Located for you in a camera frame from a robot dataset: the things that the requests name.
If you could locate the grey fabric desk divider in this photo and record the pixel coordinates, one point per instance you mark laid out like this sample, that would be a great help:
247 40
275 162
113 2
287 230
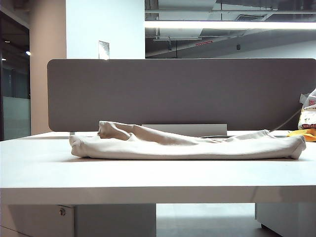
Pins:
172 93

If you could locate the round silver drawer lock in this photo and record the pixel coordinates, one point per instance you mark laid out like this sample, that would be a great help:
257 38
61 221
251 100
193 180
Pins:
62 211

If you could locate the long ceiling light strip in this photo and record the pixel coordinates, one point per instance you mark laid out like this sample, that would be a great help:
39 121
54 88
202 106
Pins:
222 25

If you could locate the silver wall switch plate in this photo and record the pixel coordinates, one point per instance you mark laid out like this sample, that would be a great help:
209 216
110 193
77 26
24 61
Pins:
104 49

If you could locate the white cabinet on casters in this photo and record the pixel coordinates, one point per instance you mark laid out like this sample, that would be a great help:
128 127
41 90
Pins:
286 217

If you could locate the yellow cloth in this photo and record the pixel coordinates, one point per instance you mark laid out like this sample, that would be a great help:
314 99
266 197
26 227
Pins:
301 133

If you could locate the clear plastic snack bag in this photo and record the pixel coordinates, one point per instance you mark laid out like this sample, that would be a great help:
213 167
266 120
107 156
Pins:
309 113

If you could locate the beige T-shirt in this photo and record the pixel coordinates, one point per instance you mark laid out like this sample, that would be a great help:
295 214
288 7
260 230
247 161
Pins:
172 148

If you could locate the white drawer cabinet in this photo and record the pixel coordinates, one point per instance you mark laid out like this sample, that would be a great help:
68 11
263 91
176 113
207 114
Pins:
37 221

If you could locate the dark glass door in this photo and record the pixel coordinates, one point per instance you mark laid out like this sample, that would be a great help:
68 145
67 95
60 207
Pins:
14 86

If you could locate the red ceiling sign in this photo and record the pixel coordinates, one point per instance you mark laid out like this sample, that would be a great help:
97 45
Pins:
204 43

